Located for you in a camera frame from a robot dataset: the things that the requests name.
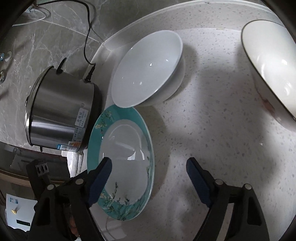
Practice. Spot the left hand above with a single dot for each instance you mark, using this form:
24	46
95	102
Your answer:
73	227

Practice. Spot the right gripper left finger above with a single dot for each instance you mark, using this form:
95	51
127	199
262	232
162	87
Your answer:
97	180

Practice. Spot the teal rim plate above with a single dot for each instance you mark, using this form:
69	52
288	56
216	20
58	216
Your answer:
122	135

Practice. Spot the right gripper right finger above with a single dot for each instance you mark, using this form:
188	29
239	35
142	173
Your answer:
201	179

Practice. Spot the white paper on floor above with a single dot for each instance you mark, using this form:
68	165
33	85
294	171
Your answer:
19	212

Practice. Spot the small white bowl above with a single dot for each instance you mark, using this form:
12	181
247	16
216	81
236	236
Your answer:
146	67

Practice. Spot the white folded cloth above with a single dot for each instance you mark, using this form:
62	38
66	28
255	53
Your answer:
77	162

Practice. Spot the floral patterned bowl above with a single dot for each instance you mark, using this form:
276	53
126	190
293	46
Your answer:
271	54

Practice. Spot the stainless steel rice cooker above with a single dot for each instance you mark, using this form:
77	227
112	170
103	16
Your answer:
61	110

